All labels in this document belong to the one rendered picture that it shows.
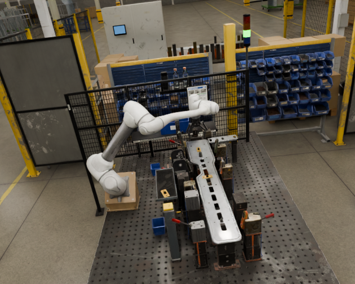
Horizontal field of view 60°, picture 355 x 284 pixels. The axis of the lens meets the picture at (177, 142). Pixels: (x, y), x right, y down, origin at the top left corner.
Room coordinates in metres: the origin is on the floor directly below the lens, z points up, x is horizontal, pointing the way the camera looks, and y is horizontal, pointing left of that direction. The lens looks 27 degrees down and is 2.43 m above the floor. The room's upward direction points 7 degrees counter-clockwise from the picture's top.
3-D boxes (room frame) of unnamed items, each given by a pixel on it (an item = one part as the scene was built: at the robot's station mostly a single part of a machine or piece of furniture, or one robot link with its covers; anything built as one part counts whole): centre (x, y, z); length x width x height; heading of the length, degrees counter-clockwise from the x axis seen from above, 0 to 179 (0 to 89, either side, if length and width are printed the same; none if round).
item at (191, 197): (1.74, -0.05, 0.90); 0.13 x 0.10 x 0.41; 92
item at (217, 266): (1.45, -0.23, 0.84); 0.18 x 0.06 x 0.29; 92
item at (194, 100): (2.53, -0.20, 1.47); 0.13 x 0.11 x 0.16; 48
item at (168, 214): (1.57, 0.11, 0.92); 0.08 x 0.08 x 0.44; 2
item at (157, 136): (2.97, 0.02, 1.01); 0.90 x 0.22 x 0.03; 92
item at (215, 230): (2.06, -0.21, 1.00); 1.38 x 0.22 x 0.02; 2
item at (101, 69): (6.97, 1.06, 0.52); 1.20 x 0.80 x 1.05; 175
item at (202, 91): (3.10, -0.27, 1.30); 0.23 x 0.02 x 0.31; 92
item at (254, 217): (1.49, -0.41, 0.88); 0.15 x 0.11 x 0.36; 92
